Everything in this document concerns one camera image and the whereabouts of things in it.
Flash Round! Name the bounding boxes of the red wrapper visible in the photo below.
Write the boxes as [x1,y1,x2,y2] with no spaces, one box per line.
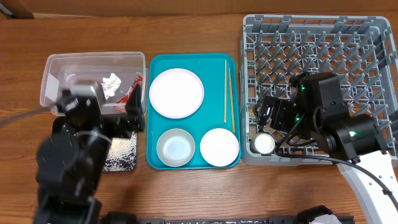
[116,73,144,113]

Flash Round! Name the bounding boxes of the white napkin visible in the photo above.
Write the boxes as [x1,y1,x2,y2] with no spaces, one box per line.
[101,73,121,100]

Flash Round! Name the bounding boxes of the white cup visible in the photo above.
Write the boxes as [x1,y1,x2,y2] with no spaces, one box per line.
[251,133,275,155]

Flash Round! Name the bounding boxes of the grey bowl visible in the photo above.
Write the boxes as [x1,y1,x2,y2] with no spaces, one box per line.
[156,128,195,167]

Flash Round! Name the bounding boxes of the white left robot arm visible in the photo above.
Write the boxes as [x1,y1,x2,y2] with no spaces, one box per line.
[34,83,146,223]

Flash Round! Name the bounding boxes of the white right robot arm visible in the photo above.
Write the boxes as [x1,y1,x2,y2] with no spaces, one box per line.
[253,72,397,223]

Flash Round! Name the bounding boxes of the scattered rice grains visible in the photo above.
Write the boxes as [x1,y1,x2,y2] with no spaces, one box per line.
[103,132,137,172]

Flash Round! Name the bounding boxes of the black tray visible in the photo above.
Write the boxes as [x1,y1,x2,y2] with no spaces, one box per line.
[52,115,145,172]

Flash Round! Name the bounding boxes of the clear plastic bin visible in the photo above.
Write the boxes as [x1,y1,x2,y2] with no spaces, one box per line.
[40,52,149,116]

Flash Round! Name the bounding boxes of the large white plate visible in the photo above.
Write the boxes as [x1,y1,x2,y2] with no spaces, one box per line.
[149,68,205,119]

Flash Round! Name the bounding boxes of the right wooden chopstick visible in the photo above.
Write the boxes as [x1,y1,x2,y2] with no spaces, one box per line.
[228,68,236,133]

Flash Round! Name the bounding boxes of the small white plate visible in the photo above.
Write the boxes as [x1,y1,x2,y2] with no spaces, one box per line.
[200,128,239,167]

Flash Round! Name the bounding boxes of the grey dish rack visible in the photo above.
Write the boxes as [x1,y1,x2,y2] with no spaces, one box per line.
[239,14,397,166]

